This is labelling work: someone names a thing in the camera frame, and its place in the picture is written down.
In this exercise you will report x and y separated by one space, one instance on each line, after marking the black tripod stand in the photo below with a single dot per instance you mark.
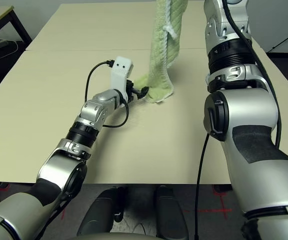
284 40

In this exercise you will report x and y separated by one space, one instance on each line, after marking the green towel with white trim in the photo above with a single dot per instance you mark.
159 62

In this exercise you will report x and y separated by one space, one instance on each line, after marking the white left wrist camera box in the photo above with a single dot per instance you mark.
121 66

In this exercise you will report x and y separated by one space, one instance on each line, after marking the grey right robot leg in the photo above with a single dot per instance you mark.
169 215

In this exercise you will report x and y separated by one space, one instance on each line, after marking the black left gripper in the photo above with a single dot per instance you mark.
131 93

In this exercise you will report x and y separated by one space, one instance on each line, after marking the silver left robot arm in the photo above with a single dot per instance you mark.
96 107

